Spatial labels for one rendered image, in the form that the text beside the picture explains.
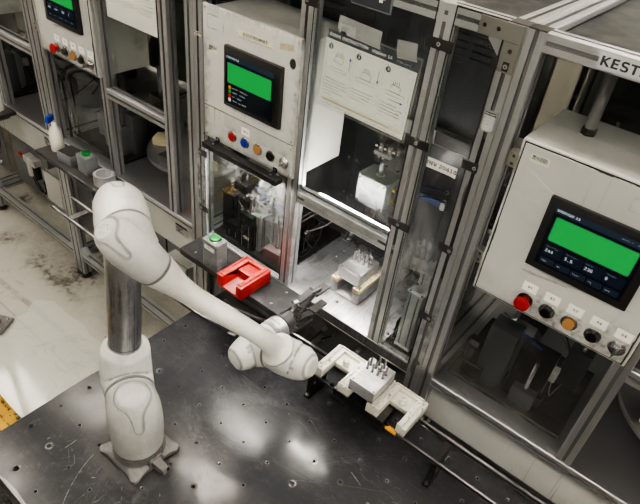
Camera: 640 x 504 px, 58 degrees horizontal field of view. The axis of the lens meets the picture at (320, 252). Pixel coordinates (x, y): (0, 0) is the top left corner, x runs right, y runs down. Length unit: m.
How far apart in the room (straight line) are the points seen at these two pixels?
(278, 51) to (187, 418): 1.22
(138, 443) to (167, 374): 0.41
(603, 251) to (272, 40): 1.08
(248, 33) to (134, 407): 1.15
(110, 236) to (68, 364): 1.87
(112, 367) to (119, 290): 0.30
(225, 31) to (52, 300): 2.12
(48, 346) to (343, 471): 1.88
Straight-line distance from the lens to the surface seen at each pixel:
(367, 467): 2.01
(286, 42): 1.79
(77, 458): 2.06
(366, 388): 1.88
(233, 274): 2.19
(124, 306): 1.76
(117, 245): 1.43
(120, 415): 1.81
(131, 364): 1.91
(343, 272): 2.14
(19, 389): 3.20
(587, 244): 1.47
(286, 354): 1.67
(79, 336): 3.36
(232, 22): 1.94
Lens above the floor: 2.36
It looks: 37 degrees down
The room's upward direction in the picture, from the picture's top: 7 degrees clockwise
